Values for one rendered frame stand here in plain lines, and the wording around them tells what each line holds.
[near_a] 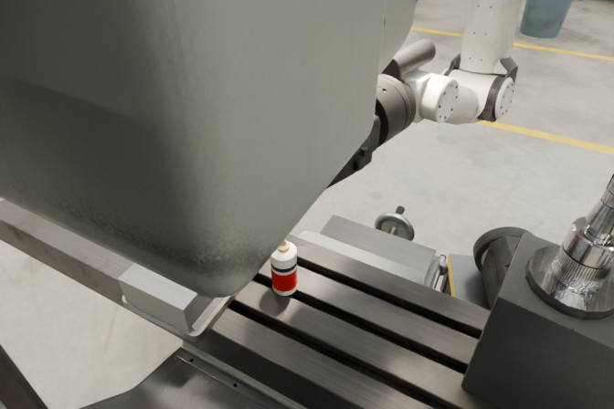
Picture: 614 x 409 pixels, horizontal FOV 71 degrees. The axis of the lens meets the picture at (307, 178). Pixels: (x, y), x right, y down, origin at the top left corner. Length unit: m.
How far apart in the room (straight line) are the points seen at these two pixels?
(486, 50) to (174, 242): 0.76
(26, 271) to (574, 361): 2.19
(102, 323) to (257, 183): 1.85
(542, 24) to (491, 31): 4.39
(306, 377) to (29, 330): 1.63
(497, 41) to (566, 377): 0.56
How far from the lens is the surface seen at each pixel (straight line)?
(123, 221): 0.21
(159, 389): 0.72
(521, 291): 0.52
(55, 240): 0.91
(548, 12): 5.23
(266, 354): 0.65
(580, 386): 0.57
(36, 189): 0.26
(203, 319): 0.67
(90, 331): 2.01
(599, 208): 0.48
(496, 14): 0.88
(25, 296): 2.27
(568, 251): 0.50
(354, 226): 1.11
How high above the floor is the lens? 1.51
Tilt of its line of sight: 37 degrees down
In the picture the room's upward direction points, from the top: straight up
